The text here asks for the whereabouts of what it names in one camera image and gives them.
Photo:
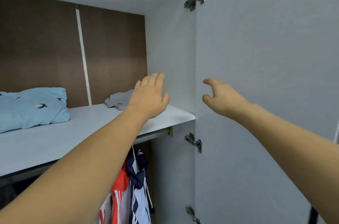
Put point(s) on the person's left hand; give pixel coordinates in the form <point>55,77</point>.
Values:
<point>148,96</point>

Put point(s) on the person's right hand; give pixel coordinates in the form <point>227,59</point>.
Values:
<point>226,100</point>

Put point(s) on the grey drawstring shorts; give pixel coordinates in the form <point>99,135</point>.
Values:
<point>121,100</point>

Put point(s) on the white wardrobe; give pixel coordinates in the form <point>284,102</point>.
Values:
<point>169,46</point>

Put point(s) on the red and white jacket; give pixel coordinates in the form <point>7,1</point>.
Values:
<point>119,189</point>

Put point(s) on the navy and white jacket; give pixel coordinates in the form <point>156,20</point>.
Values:
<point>140,194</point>

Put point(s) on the light blue cotton-print garment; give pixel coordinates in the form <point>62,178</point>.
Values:
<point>32,107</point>

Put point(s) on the white jacket with red stripes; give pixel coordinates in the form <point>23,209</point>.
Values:
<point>105,213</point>

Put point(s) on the person's left forearm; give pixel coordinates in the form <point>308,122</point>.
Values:
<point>69,179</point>

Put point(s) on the person's right forearm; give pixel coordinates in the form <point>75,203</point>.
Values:
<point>296,141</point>

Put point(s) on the white wardrobe shelf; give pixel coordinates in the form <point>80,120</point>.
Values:
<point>42,141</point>

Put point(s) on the metal hanging rod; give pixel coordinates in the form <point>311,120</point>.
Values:
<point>153,135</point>

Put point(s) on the brass rod bracket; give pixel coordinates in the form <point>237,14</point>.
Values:
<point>169,131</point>

